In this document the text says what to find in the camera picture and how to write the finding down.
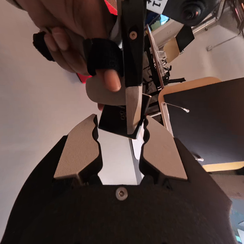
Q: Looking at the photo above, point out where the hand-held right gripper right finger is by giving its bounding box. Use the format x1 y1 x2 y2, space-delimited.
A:
139 115 188 181

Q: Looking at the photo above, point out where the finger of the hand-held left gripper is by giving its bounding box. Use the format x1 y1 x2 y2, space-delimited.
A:
125 85 143 135

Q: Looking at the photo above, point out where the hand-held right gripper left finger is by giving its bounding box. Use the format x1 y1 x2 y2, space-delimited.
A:
53 114 104 184

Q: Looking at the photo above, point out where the black network switch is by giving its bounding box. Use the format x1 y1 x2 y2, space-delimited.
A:
98 93 152 140

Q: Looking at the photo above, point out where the wooden desk with black legs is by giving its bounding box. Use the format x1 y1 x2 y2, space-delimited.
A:
146 24 165 90

